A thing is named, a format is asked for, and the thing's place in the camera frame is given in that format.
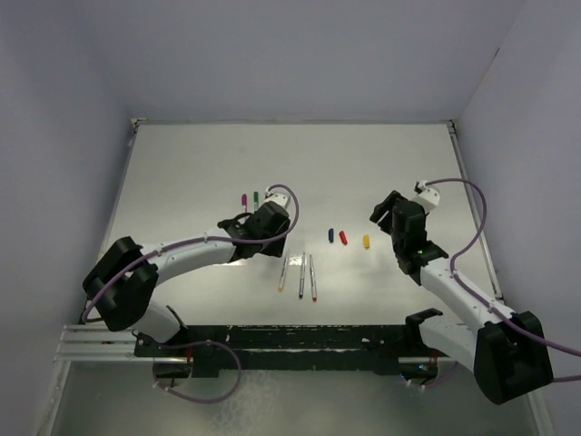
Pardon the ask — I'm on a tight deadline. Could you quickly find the silver pen yellow tip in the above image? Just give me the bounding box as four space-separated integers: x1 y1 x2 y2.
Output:
278 250 290 292

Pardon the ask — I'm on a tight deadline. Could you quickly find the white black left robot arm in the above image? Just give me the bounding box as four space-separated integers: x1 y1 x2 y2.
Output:
83 194 291 356

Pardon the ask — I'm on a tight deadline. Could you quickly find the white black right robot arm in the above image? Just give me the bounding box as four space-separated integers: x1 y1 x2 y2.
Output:
370 188 554 404

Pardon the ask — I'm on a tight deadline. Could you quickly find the silver pen blue tip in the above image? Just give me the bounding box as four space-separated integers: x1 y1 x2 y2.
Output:
299 252 307 300

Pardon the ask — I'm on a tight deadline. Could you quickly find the silver pen red tip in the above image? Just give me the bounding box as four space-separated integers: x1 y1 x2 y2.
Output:
309 254 318 302

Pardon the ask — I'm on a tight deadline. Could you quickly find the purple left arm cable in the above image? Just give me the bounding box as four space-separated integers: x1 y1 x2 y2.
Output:
84 183 301 322

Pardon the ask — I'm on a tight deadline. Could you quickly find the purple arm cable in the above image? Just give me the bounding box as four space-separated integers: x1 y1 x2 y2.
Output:
419 177 581 382
84 183 301 322

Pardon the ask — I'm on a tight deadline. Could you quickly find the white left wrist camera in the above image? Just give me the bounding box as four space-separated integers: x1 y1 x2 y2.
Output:
264 191 291 210

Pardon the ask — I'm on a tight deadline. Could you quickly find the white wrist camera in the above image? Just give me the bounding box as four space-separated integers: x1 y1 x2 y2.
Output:
264 191 291 210
411 180 440 215

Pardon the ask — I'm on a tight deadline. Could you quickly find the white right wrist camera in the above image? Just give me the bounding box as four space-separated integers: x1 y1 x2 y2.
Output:
411 180 440 215

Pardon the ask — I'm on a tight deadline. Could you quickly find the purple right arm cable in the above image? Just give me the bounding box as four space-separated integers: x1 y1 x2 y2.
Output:
419 177 581 382

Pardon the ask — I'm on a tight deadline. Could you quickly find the aluminium table edge rail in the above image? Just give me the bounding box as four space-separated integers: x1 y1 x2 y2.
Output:
446 120 504 301

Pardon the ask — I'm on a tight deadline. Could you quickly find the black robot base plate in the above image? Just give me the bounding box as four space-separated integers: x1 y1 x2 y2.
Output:
134 325 441 382

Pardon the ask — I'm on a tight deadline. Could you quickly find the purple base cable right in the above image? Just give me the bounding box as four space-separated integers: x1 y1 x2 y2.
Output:
405 349 463 392

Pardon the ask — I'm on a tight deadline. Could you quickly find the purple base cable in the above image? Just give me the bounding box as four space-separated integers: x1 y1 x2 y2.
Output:
405 349 463 392
152 341 243 403

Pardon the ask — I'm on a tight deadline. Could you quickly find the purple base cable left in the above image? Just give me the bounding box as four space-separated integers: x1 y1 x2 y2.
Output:
152 341 243 403

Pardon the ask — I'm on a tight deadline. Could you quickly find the aluminium extrusion rail left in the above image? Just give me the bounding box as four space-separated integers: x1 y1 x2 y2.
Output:
54 324 135 362

